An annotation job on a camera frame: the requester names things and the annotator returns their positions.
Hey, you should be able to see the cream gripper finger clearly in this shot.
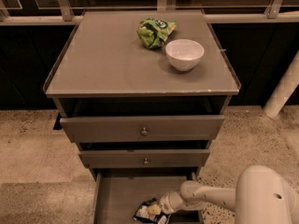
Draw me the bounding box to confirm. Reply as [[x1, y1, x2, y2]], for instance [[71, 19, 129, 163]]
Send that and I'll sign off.
[[147, 203, 162, 215]]

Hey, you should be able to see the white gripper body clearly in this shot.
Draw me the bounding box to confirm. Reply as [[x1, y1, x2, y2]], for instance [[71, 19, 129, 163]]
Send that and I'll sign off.
[[158, 189, 184, 215]]

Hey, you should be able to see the blue chip bag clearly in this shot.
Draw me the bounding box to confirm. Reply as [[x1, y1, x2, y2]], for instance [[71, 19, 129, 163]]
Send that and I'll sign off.
[[133, 198, 170, 224]]

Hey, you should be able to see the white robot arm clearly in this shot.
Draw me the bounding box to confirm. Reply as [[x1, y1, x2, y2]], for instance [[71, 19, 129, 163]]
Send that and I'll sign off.
[[147, 165, 299, 224]]

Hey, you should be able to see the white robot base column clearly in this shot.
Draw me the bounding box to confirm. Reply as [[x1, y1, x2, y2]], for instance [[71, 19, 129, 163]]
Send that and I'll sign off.
[[263, 50, 299, 118]]

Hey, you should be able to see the grey bottom drawer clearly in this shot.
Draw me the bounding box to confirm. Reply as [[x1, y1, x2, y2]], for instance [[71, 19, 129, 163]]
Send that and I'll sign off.
[[91, 170, 195, 224]]

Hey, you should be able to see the grey drawer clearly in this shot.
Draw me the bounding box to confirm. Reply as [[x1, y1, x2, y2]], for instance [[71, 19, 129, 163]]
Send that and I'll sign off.
[[91, 170, 195, 224], [79, 149, 209, 169], [60, 115, 224, 143]]

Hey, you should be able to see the brass middle drawer knob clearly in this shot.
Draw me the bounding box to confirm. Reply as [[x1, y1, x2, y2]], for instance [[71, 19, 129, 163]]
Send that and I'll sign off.
[[143, 158, 149, 165]]

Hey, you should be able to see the brass drawer knob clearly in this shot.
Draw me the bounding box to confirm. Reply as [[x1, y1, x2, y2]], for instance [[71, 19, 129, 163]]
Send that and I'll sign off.
[[143, 158, 149, 165], [141, 127, 149, 136]]

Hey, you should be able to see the grey middle drawer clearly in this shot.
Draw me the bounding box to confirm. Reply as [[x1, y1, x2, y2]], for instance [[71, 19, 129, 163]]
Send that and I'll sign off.
[[79, 149, 209, 169]]

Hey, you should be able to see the grey top drawer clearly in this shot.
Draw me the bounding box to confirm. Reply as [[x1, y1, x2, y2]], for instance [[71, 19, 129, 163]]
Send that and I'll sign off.
[[60, 115, 224, 143]]

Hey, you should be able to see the brass top drawer knob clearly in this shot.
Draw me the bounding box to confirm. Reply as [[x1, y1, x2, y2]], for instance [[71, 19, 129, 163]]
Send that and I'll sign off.
[[141, 127, 149, 136]]

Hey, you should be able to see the grey drawer cabinet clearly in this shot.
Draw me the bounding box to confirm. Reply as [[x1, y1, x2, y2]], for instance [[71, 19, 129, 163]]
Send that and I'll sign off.
[[42, 9, 242, 224]]

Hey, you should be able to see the green chip bag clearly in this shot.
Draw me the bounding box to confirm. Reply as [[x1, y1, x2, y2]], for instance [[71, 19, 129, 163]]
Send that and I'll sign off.
[[136, 18, 177, 49]]

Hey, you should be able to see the white ceramic bowl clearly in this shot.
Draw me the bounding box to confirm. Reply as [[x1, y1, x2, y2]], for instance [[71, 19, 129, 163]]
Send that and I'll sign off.
[[165, 39, 205, 72]]

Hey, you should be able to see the metal railing frame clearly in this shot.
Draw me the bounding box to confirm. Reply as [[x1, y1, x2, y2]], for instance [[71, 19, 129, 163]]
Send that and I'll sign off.
[[0, 0, 299, 26]]

